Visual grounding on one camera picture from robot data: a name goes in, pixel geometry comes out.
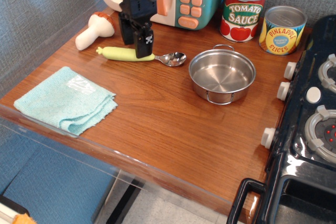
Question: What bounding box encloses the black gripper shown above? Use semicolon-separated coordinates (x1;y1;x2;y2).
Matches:
118;0;157;59

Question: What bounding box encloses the spoon with yellow-green handle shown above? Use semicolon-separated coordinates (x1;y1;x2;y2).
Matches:
96;47;187;67

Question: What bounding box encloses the small metal pot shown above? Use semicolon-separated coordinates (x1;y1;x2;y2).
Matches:
188;44;256;105

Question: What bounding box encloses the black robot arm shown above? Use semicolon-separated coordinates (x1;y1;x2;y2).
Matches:
119;0;157;59

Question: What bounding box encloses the toy mushroom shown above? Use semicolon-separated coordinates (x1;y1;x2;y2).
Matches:
75;12;116;51

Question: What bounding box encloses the light blue folded cloth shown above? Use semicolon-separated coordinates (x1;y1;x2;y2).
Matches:
14;67;118;136

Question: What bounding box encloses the tomato sauce can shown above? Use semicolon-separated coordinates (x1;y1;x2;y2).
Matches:
220;0;266;42

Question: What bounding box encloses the pineapple slices can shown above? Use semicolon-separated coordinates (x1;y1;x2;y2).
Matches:
259;6;308;56

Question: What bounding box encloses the orange object at corner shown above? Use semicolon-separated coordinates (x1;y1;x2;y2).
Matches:
12;214;37;224

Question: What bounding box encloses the black toy stove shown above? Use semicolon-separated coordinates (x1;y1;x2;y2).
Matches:
227;15;335;223

